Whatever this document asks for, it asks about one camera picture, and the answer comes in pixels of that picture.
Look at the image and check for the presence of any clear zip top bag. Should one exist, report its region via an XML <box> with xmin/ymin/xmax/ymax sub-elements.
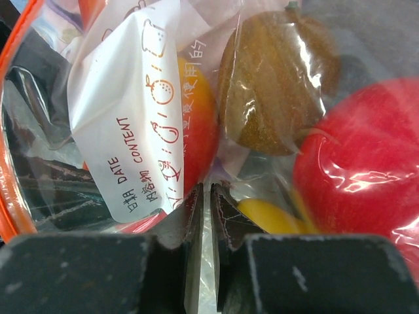
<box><xmin>0</xmin><ymin>0</ymin><xmax>419</xmax><ymax>282</ymax></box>

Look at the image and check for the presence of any red fake pepper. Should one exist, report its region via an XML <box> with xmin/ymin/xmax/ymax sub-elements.
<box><xmin>124</xmin><ymin>57</ymin><xmax>220</xmax><ymax>233</ymax></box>

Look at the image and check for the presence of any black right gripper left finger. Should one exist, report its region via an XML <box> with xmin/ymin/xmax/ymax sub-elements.
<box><xmin>1</xmin><ymin>184</ymin><xmax>204</xmax><ymax>313</ymax></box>

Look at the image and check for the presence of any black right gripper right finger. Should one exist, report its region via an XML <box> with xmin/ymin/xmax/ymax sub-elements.
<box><xmin>211</xmin><ymin>184</ymin><xmax>418</xmax><ymax>313</ymax></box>

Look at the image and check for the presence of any yellow fake pear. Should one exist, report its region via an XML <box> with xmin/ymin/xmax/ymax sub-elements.
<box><xmin>237</xmin><ymin>189</ymin><xmax>319</xmax><ymax>234</ymax></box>

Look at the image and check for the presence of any red fake tomato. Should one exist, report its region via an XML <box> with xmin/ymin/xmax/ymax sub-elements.
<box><xmin>293</xmin><ymin>77</ymin><xmax>418</xmax><ymax>277</ymax></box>

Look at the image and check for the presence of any brown fake bread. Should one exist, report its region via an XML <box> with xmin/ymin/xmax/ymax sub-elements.
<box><xmin>217</xmin><ymin>1</ymin><xmax>341</xmax><ymax>156</ymax></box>

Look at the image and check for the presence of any pink purple printed cloth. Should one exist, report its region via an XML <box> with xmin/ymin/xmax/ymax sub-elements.
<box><xmin>43</xmin><ymin>0</ymin><xmax>84</xmax><ymax>53</ymax></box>

